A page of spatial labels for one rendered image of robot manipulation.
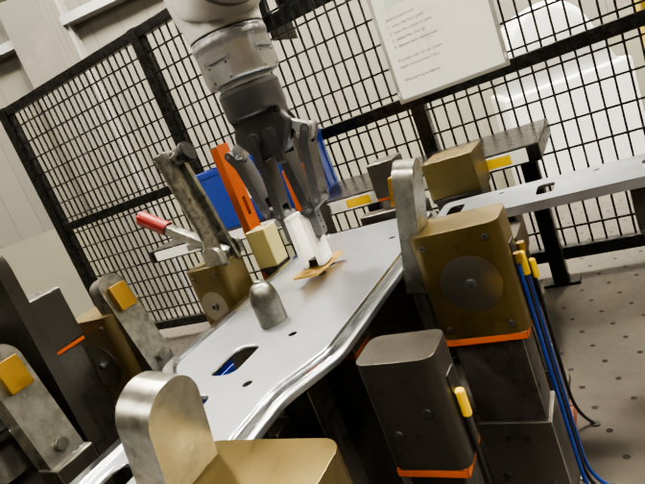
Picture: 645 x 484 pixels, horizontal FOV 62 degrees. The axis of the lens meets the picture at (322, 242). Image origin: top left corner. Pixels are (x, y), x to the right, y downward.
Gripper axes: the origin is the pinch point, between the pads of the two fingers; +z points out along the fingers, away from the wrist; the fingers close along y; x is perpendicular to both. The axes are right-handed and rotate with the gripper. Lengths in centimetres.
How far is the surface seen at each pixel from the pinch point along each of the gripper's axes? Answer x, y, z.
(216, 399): -26.9, 2.7, 4.9
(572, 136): 252, 14, 45
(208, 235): -1.7, -13.7, -4.3
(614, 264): 57, 29, 35
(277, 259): 6.8, -10.9, 3.7
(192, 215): -1.7, -14.9, -7.6
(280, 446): -38.1, 18.6, 0.5
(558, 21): 258, 20, -13
